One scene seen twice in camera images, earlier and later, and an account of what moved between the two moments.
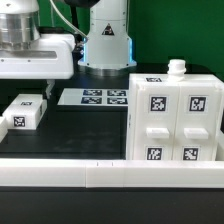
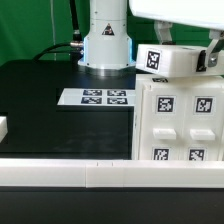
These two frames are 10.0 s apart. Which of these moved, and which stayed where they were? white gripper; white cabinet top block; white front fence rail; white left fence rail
Moved: white cabinet top block; white gripper
Stayed: white front fence rail; white left fence rail
